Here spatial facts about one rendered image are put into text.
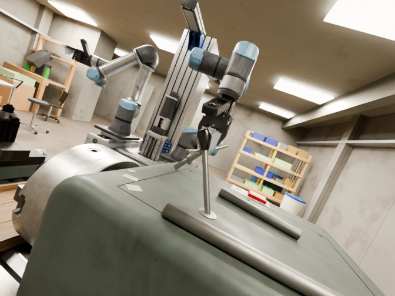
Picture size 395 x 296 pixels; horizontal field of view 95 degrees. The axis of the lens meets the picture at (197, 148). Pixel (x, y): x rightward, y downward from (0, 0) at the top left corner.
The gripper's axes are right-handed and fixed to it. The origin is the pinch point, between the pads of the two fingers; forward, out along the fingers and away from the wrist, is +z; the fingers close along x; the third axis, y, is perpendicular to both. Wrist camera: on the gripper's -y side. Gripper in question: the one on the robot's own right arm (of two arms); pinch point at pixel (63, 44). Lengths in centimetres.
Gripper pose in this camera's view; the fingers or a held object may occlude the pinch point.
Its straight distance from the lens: 173.2
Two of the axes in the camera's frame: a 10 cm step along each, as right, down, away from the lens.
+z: -9.1, -3.6, -2.0
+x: -1.0, -2.9, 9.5
